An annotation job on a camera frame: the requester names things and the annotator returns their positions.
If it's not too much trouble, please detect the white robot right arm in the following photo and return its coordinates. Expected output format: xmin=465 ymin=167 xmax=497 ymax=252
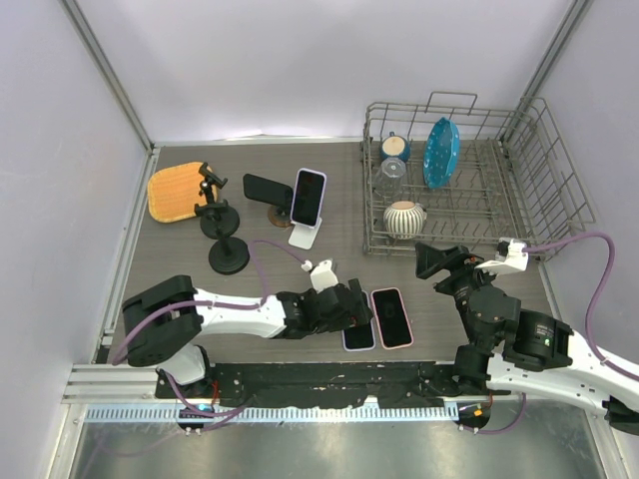
xmin=415 ymin=239 xmax=638 ymax=435

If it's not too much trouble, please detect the clear drinking glass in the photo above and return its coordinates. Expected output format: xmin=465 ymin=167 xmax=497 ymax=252
xmin=380 ymin=158 xmax=406 ymax=196

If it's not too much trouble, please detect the grey left corner post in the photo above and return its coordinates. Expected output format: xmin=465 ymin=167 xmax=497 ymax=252
xmin=59 ymin=0 xmax=154 ymax=153

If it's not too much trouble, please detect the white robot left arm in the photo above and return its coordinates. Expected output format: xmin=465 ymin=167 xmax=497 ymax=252
xmin=112 ymin=275 xmax=373 ymax=398

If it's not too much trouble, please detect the grey wire dish rack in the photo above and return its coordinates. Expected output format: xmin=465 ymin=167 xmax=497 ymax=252
xmin=360 ymin=92 xmax=595 ymax=255

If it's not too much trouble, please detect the blue polka dot plate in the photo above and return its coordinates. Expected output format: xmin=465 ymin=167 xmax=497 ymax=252
xmin=423 ymin=117 xmax=460 ymax=190

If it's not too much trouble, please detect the striped white ceramic mug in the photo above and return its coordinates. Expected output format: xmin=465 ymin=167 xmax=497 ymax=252
xmin=383 ymin=201 xmax=427 ymax=240

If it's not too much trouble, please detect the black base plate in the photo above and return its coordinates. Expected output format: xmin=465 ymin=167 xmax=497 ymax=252
xmin=155 ymin=361 xmax=488 ymax=409

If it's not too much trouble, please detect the grey aluminium corner post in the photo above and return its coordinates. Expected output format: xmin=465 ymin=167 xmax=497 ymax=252
xmin=517 ymin=0 xmax=594 ymax=111

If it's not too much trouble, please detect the black phone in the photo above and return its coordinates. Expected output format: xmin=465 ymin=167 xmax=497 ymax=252
xmin=243 ymin=174 xmax=294 ymax=209

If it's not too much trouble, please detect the orange woven mat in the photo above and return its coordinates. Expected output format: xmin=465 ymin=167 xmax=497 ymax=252
xmin=147 ymin=162 xmax=207 ymax=224

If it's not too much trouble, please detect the white cable duct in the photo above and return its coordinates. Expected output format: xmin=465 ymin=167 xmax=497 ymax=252
xmin=84 ymin=402 xmax=458 ymax=424

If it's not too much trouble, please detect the aluminium front rail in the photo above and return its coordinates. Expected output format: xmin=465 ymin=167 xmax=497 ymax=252
xmin=61 ymin=357 xmax=610 ymax=404

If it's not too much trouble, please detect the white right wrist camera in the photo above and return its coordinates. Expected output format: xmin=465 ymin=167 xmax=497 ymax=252
xmin=475 ymin=238 xmax=528 ymax=275

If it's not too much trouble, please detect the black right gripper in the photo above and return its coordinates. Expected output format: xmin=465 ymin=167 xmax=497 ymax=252
xmin=413 ymin=242 xmax=503 ymax=346

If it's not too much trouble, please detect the round wooden phone stand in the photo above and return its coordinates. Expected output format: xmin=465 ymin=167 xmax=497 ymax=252
xmin=268 ymin=206 xmax=292 ymax=229

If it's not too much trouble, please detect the white folding phone stand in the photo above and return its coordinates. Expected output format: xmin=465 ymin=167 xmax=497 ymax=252
xmin=289 ymin=225 xmax=320 ymax=250

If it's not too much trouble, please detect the tall black phone stand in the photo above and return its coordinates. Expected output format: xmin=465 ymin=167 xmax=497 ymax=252
xmin=193 ymin=199 xmax=251 ymax=275

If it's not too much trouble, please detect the short black phone stand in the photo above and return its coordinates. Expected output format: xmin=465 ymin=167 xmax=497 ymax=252
xmin=194 ymin=163 xmax=241 ymax=240

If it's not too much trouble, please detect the dark blue ceramic cup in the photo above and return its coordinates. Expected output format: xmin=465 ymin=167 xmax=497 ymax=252
xmin=379 ymin=132 xmax=411 ymax=163

